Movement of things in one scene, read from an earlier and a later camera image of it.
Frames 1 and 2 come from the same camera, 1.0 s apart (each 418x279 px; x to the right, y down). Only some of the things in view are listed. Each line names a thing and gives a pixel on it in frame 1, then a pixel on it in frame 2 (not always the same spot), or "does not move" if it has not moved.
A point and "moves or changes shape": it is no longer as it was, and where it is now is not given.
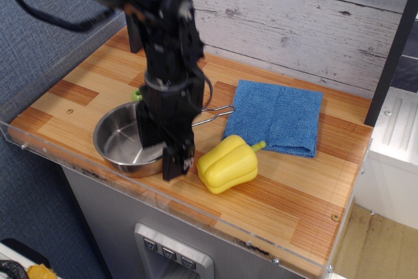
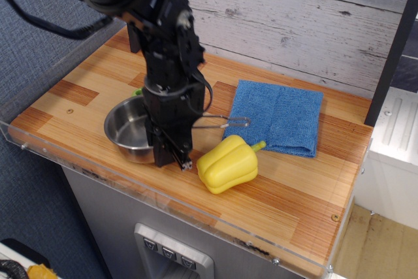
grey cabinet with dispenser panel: x=136 y=240 does not move
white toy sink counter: x=388 y=181 does not move
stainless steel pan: x=117 y=142 moves or changes shape
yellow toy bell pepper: x=228 y=163 does not move
